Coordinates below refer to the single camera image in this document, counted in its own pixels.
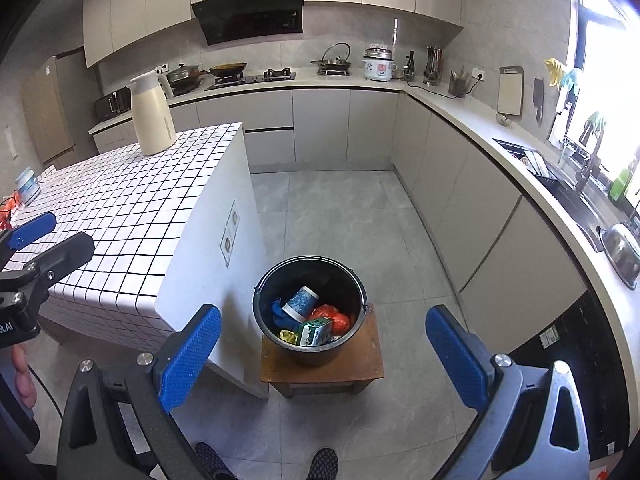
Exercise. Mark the yellow rubber glove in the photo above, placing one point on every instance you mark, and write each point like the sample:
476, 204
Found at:
554, 71

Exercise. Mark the hanging cleaver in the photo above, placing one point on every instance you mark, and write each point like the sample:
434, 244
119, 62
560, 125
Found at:
538, 97

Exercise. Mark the blue white round canister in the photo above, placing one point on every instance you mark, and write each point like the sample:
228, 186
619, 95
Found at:
300, 302

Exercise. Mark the person's shoe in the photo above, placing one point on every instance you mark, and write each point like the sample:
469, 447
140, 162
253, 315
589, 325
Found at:
322, 465
212, 462

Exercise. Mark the brown wooden stool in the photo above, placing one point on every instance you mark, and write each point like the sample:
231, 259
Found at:
365, 355

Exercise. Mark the black built-in oven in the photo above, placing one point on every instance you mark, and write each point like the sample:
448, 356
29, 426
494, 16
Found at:
575, 340

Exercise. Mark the black pot with lid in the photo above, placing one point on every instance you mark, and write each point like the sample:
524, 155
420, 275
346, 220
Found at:
182, 76

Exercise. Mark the white jar blue label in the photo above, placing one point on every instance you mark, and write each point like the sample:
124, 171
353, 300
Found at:
27, 187

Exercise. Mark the green soap bottle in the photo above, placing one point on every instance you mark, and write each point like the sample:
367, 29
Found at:
620, 185

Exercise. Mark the dark utensil holder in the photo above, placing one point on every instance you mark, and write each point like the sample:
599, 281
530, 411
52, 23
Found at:
459, 85

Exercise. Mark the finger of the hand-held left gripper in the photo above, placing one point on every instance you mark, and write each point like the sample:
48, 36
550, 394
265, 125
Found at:
70, 252
32, 227

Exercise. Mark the black wok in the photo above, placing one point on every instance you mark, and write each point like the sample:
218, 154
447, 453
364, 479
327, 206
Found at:
227, 67

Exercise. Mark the black range hood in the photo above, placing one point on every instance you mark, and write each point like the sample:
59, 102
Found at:
250, 15

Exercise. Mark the person's right shoe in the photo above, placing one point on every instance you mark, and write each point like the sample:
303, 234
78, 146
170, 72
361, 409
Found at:
322, 465

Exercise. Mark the white rice cooker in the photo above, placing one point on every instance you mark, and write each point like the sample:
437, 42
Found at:
377, 67

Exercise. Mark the steel bowl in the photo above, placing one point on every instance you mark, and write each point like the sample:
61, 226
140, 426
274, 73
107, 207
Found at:
622, 252

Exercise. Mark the black microwave oven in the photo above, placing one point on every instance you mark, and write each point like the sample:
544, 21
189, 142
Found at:
110, 104

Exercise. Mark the blue cloth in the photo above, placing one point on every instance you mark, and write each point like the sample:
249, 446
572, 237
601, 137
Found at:
277, 315

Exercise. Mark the yellow cloth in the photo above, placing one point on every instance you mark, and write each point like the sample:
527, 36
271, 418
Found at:
287, 336

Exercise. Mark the black dish rack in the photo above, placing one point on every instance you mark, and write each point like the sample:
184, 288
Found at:
530, 162

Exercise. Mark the steel sink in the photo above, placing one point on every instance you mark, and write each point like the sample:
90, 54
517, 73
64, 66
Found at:
580, 207

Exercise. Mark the dark glass bottle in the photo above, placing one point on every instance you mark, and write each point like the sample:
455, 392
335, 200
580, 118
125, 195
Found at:
410, 67

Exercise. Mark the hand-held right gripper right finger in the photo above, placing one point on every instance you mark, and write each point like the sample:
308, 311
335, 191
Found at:
455, 360

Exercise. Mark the person's left shoe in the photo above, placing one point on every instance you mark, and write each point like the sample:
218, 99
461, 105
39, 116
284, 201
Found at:
212, 462

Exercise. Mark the beige refrigerator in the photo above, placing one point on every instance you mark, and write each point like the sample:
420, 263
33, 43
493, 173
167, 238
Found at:
50, 110

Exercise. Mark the blue rubber glove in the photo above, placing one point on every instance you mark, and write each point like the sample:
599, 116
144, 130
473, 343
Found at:
571, 80

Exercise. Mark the green white carton box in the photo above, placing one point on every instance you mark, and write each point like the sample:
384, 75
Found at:
315, 334

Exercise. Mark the beige lower cabinets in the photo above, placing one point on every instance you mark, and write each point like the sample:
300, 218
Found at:
350, 125

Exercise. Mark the white tiled kitchen island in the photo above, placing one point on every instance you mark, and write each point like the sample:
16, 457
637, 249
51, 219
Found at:
150, 210

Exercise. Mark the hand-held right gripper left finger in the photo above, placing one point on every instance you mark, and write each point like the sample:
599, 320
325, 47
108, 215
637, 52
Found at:
190, 355

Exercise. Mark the black gas stove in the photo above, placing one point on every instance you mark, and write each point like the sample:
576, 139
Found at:
260, 78

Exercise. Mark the black plastic bucket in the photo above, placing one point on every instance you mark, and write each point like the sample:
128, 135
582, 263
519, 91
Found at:
320, 272

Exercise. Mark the kitchen window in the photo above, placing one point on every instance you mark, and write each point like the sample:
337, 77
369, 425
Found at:
610, 60

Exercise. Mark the white cutting board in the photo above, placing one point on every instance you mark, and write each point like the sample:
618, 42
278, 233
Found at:
510, 92

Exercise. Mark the white wall panel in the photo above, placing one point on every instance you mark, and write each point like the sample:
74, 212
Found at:
9, 145

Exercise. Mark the orange net bag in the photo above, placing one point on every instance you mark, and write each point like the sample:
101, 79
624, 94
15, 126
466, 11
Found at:
7, 207

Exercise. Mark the person's left hand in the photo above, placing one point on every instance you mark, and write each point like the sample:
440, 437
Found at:
21, 377

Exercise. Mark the red plastic bag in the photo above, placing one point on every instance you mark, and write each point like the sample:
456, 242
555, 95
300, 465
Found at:
332, 317

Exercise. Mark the cream thermos jug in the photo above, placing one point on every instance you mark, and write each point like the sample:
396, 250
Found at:
150, 120

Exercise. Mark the steel kitchen faucet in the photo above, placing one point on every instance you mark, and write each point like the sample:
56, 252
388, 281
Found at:
585, 175

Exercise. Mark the island socket panel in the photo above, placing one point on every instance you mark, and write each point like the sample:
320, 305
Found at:
229, 235

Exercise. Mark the green hanging cloth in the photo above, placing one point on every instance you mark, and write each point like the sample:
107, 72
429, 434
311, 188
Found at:
595, 122

